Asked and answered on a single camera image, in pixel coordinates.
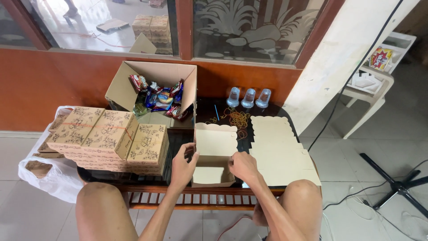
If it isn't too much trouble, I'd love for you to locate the person's right hand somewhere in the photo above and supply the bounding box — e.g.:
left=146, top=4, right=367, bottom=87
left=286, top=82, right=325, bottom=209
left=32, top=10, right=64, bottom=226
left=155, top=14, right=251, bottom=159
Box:
left=228, top=151, right=261, bottom=185

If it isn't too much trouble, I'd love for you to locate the person's left hand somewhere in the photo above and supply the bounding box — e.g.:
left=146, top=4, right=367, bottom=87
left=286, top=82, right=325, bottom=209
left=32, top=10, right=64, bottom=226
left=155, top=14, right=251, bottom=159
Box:
left=170, top=143, right=200, bottom=189

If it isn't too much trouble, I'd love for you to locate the beige paper box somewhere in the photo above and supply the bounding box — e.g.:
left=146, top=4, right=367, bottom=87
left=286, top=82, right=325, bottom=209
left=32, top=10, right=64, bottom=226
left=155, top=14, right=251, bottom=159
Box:
left=192, top=123, right=239, bottom=188

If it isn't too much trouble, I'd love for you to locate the wooden table with black glass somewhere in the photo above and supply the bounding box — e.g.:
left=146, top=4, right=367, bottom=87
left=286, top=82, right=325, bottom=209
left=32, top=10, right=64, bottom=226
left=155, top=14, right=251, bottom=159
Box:
left=76, top=97, right=323, bottom=211

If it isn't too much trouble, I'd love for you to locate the stack of flat box blanks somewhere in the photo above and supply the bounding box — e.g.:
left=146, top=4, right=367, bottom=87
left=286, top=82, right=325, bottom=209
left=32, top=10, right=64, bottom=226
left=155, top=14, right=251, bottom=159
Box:
left=249, top=115, right=322, bottom=187

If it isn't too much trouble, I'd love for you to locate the pile of rubber bands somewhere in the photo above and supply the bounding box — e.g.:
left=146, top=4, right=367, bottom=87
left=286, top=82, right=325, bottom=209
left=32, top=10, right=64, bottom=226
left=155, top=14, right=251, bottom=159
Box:
left=206, top=108, right=251, bottom=140

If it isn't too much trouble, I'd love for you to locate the person's right leg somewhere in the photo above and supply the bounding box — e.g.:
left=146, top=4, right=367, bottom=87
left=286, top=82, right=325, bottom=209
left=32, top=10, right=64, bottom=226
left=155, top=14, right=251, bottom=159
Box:
left=252, top=179, right=323, bottom=241

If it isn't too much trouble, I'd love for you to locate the person's leg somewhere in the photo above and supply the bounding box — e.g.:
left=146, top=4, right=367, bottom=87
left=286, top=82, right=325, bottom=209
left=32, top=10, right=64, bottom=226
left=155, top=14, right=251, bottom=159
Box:
left=75, top=182, right=140, bottom=241
left=252, top=179, right=323, bottom=241

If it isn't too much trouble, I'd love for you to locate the clear plastic water cup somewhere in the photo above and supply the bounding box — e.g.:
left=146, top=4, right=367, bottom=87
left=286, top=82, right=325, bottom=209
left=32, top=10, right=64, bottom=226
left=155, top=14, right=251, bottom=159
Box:
left=255, top=88, right=272, bottom=108
left=241, top=88, right=256, bottom=108
left=226, top=87, right=241, bottom=108

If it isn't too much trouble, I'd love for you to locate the heap of snack packets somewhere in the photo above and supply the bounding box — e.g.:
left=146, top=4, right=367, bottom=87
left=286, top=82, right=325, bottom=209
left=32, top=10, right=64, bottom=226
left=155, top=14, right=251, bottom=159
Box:
left=129, top=74, right=194, bottom=121

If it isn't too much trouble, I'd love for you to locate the stack of printed closed boxes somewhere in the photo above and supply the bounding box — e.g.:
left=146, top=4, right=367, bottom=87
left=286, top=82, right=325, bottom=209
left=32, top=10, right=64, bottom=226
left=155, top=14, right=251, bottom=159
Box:
left=46, top=106, right=170, bottom=177

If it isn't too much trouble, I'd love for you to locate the person's left leg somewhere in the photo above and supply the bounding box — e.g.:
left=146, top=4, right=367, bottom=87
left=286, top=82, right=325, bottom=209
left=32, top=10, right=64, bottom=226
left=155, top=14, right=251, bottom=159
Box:
left=75, top=182, right=140, bottom=241

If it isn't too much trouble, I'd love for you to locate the large brown cardboard carton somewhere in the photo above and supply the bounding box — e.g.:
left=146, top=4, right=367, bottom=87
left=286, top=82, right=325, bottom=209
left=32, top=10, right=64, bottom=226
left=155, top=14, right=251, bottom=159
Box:
left=105, top=60, right=198, bottom=130

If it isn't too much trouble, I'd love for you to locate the white plastic bag of boxes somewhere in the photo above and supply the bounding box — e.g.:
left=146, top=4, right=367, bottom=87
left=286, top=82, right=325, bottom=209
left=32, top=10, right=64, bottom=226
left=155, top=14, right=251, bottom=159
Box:
left=18, top=106, right=85, bottom=204

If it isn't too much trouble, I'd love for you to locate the etched glass window pane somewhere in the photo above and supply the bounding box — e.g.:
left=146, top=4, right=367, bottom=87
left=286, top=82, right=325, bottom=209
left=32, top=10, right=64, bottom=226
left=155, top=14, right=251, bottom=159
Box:
left=193, top=0, right=326, bottom=65

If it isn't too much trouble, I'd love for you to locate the stack of boxes behind window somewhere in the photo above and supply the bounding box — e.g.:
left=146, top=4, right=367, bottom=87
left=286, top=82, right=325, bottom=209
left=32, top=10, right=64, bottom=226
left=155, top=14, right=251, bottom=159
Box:
left=132, top=14, right=173, bottom=55

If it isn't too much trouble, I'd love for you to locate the white plastic chair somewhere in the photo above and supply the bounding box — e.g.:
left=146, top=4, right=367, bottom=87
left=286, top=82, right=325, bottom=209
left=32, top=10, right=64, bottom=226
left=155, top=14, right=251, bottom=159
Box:
left=338, top=31, right=417, bottom=140

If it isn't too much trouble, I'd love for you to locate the black cross-shaped stand base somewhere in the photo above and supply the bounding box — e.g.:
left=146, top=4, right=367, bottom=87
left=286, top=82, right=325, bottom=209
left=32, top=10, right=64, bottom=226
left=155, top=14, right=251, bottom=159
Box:
left=359, top=153, right=428, bottom=219

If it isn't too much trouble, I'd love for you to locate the flat cardboard sheet behind window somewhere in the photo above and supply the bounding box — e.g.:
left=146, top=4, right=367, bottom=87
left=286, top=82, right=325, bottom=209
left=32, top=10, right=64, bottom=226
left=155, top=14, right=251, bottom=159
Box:
left=96, top=18, right=130, bottom=33

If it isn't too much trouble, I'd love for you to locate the clear glass window pane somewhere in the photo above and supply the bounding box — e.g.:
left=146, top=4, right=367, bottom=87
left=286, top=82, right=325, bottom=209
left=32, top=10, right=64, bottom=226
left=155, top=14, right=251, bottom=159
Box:
left=20, top=0, right=179, bottom=56

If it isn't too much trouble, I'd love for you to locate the colourful red yellow packet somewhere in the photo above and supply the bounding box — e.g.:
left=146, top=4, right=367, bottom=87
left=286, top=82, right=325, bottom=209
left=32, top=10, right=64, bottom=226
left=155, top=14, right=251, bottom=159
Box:
left=369, top=48, right=394, bottom=71

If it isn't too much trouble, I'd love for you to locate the red cable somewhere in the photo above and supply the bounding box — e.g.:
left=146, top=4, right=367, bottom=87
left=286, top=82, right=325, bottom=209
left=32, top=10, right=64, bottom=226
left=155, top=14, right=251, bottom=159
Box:
left=217, top=215, right=253, bottom=241

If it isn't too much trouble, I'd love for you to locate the thin white cable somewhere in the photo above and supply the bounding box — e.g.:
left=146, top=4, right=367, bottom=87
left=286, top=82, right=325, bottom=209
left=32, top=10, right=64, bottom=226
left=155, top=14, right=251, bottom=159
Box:
left=321, top=186, right=380, bottom=241

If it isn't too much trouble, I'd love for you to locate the long black cable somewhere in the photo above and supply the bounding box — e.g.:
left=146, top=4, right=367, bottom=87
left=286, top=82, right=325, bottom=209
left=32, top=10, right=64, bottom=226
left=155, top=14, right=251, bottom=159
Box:
left=307, top=0, right=404, bottom=153

